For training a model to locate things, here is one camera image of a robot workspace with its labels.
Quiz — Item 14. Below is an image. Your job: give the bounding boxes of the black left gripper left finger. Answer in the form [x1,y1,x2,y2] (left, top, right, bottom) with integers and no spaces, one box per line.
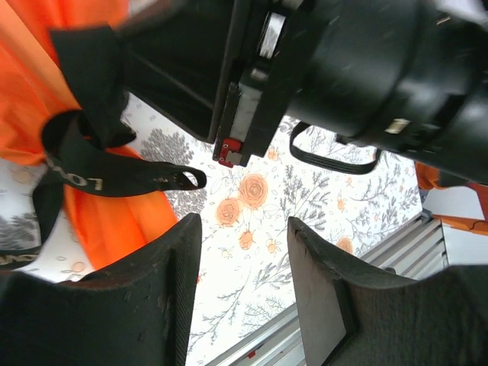
[0,212,203,366]

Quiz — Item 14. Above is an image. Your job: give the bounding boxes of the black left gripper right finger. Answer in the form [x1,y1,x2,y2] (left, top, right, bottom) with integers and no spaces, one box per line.
[287,216,488,366]

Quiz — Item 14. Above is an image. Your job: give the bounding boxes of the black printed ribbon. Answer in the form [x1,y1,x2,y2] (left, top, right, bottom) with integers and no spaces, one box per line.
[0,26,209,270]

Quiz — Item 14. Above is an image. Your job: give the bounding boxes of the orange wrapping paper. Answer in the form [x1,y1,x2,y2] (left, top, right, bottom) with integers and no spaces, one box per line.
[0,0,180,271]

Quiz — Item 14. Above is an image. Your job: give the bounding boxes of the aluminium grooved base rails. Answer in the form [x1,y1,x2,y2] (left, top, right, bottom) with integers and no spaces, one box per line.
[201,213,451,366]

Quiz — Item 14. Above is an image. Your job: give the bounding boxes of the floral printed tablecloth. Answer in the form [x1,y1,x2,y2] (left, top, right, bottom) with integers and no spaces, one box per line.
[0,95,435,366]

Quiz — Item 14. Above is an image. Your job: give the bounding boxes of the black right gripper wire loop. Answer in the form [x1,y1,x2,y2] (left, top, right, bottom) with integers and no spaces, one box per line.
[288,121,380,177]

